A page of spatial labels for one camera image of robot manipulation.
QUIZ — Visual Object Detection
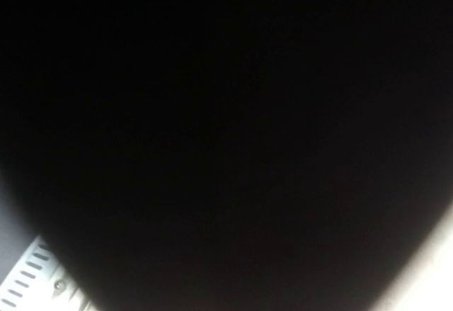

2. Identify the black phone case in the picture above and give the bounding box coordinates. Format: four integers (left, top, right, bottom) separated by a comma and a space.
1, 0, 452, 310

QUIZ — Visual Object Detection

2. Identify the aluminium front rail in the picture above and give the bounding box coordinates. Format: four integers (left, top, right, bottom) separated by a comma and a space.
1, 236, 98, 311

